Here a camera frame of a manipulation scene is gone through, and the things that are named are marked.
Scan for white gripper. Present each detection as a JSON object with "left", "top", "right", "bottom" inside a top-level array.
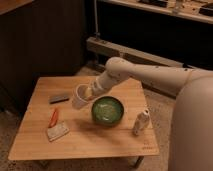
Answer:
[{"left": 83, "top": 77, "right": 110, "bottom": 100}]

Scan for white ceramic cup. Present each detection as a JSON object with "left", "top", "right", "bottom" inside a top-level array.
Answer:
[{"left": 72, "top": 84, "right": 89, "bottom": 109}]

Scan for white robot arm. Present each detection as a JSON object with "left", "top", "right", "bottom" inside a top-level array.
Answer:
[{"left": 85, "top": 57, "right": 213, "bottom": 171}]

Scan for green ceramic bowl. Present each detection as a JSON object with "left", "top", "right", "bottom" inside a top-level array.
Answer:
[{"left": 91, "top": 96, "right": 124, "bottom": 126}]

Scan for dark grey rectangular block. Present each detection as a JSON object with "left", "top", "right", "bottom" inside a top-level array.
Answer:
[{"left": 49, "top": 95, "right": 70, "bottom": 104}]

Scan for wooden table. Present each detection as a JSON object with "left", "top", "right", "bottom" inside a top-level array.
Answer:
[{"left": 8, "top": 76, "right": 159, "bottom": 160}]

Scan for white plastic bottle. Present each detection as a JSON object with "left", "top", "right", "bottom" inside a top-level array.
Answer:
[{"left": 133, "top": 110, "right": 150, "bottom": 136}]

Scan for dark wooden cabinet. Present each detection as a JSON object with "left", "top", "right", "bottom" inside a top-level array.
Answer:
[{"left": 0, "top": 0, "right": 86, "bottom": 114}]

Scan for wooden workbench shelf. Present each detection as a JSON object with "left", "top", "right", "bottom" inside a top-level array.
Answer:
[{"left": 99, "top": 0, "right": 213, "bottom": 25}]

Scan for orange handled scraper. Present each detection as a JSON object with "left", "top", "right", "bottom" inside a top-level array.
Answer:
[{"left": 46, "top": 109, "right": 70, "bottom": 142}]

